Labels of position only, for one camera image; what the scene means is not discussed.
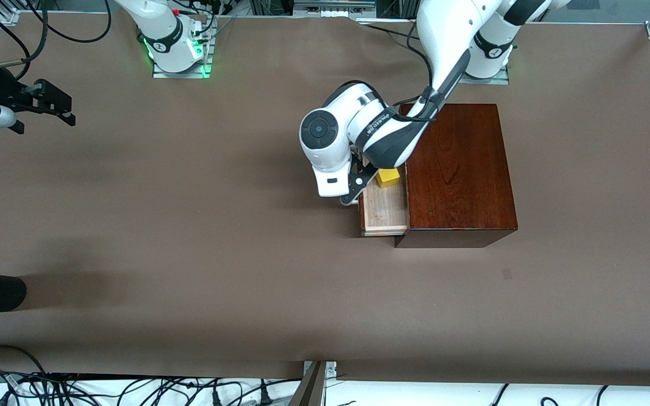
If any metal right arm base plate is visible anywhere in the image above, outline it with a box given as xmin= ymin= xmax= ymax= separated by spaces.
xmin=152 ymin=20 xmax=213 ymax=80

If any wooden drawer with white handle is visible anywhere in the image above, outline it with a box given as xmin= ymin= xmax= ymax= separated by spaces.
xmin=357 ymin=162 xmax=411 ymax=237

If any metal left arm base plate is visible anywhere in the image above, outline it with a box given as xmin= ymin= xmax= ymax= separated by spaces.
xmin=460 ymin=68 xmax=511 ymax=85

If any aluminium frame rail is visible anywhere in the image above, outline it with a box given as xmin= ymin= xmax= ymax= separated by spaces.
xmin=0 ymin=8 xmax=21 ymax=57

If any black cable on table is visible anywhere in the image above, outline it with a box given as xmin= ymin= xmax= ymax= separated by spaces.
xmin=359 ymin=17 xmax=423 ymax=43

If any tangled black cable bundle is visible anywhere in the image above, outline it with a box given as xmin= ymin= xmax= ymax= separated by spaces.
xmin=0 ymin=344 xmax=303 ymax=406

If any grey metal box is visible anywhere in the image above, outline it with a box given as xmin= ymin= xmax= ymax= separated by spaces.
xmin=293 ymin=0 xmax=376 ymax=17

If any dark brown wooden cabinet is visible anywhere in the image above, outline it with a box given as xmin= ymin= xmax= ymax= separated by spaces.
xmin=395 ymin=103 xmax=519 ymax=249

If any black looping right arm cable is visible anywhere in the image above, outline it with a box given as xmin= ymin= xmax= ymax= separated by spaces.
xmin=25 ymin=0 xmax=112 ymax=44

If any yellow cube block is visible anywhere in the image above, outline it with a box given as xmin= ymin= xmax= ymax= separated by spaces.
xmin=375 ymin=167 xmax=402 ymax=189

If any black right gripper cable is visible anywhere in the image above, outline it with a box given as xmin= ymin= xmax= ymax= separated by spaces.
xmin=0 ymin=0 xmax=50 ymax=67

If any metal bracket with dark strut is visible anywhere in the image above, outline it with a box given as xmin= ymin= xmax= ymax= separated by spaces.
xmin=288 ymin=361 xmax=337 ymax=406

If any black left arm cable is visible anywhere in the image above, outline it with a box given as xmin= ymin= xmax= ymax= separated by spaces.
xmin=406 ymin=21 xmax=445 ymax=122

